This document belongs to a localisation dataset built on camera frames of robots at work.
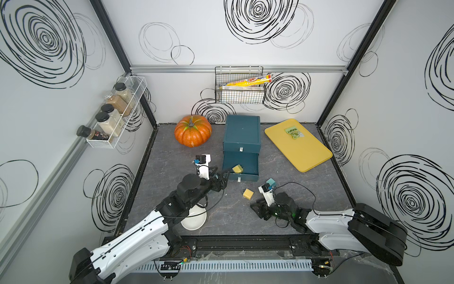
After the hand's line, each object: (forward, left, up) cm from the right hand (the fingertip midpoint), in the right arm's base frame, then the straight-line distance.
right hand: (254, 205), depth 83 cm
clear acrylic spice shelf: (+57, +66, +29) cm, 91 cm away
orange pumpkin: (+37, +34, +11) cm, 51 cm away
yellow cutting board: (+41, -31, -4) cm, 51 cm away
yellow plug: (+6, +3, 0) cm, 6 cm away
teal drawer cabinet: (+23, +6, +16) cm, 29 cm away
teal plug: (+13, -10, -1) cm, 16 cm away
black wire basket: (+44, +5, +32) cm, 54 cm away
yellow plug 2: (+15, +8, +8) cm, 19 cm away
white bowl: (-6, +27, -1) cm, 28 cm away
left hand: (+7, +14, +23) cm, 27 cm away
